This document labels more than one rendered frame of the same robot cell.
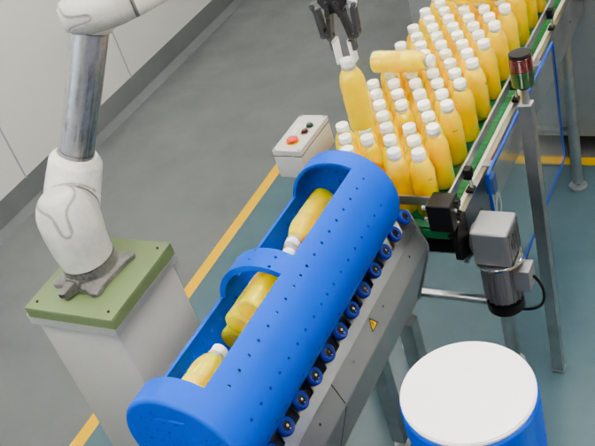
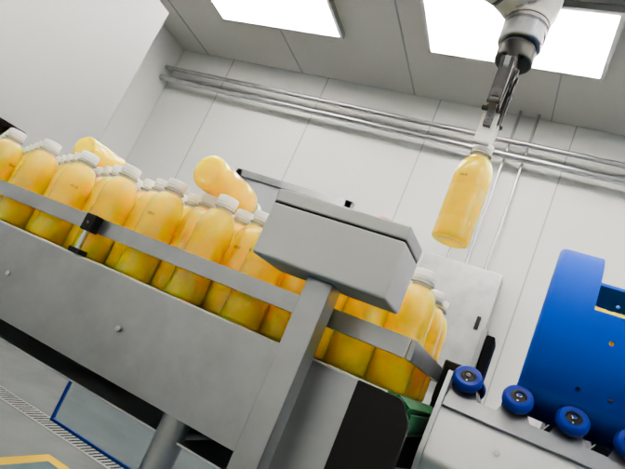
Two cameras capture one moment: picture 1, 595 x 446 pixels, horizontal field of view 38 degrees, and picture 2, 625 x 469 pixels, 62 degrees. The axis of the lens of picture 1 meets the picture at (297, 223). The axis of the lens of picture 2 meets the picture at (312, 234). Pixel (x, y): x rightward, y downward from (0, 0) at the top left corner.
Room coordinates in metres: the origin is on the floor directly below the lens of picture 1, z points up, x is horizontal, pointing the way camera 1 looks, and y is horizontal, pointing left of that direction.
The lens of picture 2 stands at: (2.51, 0.60, 0.91)
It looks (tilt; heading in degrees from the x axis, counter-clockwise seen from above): 11 degrees up; 258
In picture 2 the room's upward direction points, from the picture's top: 23 degrees clockwise
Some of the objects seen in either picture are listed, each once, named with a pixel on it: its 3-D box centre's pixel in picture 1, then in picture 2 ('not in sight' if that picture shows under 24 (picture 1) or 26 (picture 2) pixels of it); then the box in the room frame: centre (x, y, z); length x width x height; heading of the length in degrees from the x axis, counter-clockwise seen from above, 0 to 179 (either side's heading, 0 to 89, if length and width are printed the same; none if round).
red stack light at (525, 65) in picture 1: (520, 62); not in sight; (2.07, -0.72, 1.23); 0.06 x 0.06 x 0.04
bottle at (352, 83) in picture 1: (355, 95); (465, 196); (2.09, -0.26, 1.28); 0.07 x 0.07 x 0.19
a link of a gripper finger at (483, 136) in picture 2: (337, 50); (485, 128); (2.10, -0.25, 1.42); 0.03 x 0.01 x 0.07; 144
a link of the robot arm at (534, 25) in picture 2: not in sight; (522, 37); (2.09, -0.26, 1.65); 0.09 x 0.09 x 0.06
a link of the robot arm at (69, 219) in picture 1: (70, 224); not in sight; (2.05, 0.59, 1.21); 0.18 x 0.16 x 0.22; 2
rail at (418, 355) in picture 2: (380, 197); (429, 366); (2.05, -0.25, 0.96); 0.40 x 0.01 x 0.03; 53
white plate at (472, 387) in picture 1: (467, 391); not in sight; (1.19, -0.22, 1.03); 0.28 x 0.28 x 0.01
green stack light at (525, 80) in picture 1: (522, 76); not in sight; (2.07, -0.72, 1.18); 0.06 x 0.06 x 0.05
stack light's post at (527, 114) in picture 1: (544, 250); not in sight; (2.07, -0.72, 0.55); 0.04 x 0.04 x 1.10; 53
